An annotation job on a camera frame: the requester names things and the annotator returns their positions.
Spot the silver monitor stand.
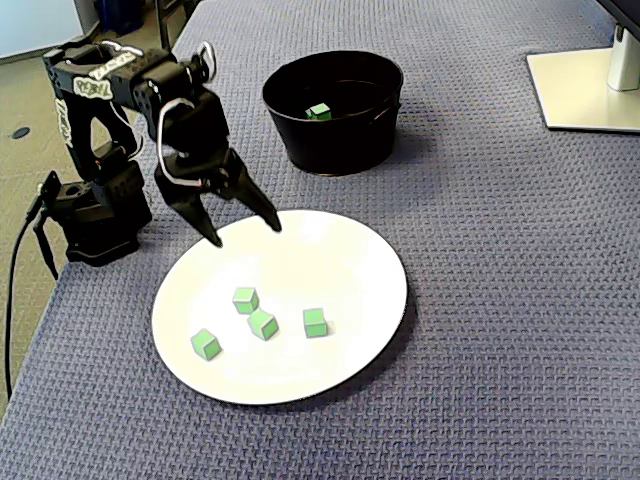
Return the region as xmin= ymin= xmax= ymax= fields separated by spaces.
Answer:
xmin=525 ymin=22 xmax=640 ymax=134

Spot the blue woven table mat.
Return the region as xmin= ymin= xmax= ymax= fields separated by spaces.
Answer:
xmin=0 ymin=0 xmax=640 ymax=480

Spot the white round plate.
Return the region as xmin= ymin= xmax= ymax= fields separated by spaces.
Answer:
xmin=151 ymin=208 xmax=409 ymax=406

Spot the dark blue bin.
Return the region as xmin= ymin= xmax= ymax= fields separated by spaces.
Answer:
xmin=93 ymin=0 xmax=151 ymax=37

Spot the dark furniture frame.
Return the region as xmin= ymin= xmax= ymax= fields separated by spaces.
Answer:
xmin=153 ymin=0 xmax=201 ymax=55

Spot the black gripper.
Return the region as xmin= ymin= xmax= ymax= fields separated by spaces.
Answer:
xmin=152 ymin=88 xmax=284 ymax=249

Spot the black cable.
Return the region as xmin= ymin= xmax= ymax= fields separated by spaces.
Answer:
xmin=3 ymin=192 xmax=44 ymax=401
xmin=31 ymin=219 xmax=60 ymax=281

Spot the white red servo wire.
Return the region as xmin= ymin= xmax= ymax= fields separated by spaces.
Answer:
xmin=154 ymin=40 xmax=219 ymax=192

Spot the black monitor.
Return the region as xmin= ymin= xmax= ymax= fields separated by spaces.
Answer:
xmin=594 ymin=0 xmax=640 ymax=30

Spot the black round metal container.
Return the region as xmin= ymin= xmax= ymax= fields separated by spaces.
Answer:
xmin=261 ymin=49 xmax=404 ymax=177

